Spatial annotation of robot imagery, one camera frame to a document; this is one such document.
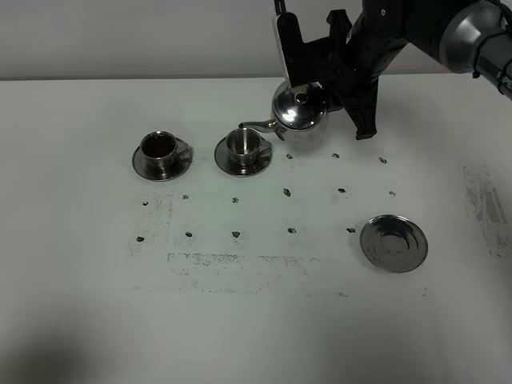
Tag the right stainless steel saucer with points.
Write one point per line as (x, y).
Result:
(229, 166)

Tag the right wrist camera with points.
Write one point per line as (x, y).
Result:
(302, 62)

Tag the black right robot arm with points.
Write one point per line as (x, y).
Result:
(462, 36)

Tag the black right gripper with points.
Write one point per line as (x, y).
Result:
(366, 48)

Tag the left stainless steel teacup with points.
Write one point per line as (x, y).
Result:
(161, 149)

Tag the left stainless steel saucer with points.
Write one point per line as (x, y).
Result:
(159, 172)

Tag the stainless steel teacup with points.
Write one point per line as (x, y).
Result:
(245, 146)
(161, 149)

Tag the right stainless steel teacup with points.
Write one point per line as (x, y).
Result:
(245, 146)

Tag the stainless steel teapot saucer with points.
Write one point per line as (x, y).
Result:
(393, 243)

